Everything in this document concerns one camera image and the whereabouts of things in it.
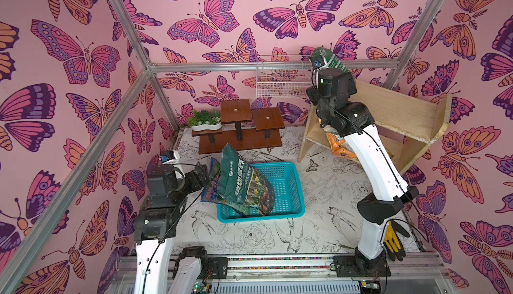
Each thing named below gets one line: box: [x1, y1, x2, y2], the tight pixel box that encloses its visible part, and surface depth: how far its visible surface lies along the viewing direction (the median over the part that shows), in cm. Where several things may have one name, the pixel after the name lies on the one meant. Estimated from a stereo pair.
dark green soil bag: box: [217, 143, 276, 217], surface depth 77 cm
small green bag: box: [309, 46, 351, 75], surface depth 69 cm
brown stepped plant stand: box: [191, 98, 286, 155], surface depth 107 cm
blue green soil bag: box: [200, 142, 254, 216], surface depth 75 cm
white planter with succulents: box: [187, 109, 223, 132], surface depth 97 cm
